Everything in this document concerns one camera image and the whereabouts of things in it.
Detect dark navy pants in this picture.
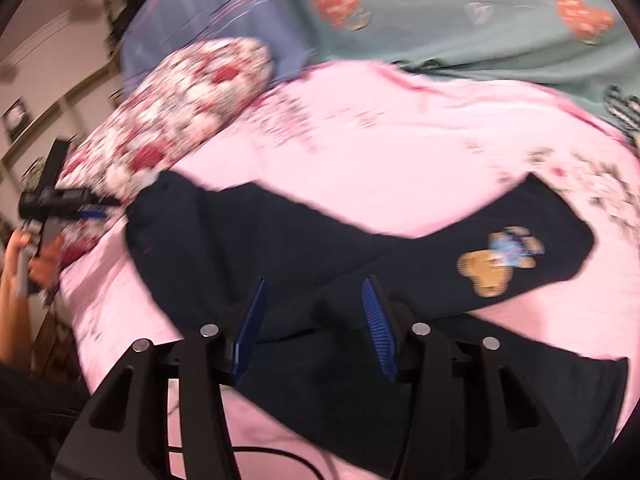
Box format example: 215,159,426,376
125,171,628,476

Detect person's left forearm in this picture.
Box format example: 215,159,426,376
0,272,32,373

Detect person's left hand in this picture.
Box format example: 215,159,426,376
2,230,64,294

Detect red floral pillow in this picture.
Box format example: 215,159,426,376
58,37,273,266

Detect blue-purple plaid pillow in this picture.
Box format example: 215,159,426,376
120,0,310,96

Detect pink floral bed sheet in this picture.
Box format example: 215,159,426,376
58,58,640,480

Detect teal heart-print quilt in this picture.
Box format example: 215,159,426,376
288,0,639,132

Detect black cable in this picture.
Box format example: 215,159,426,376
167,443,331,480

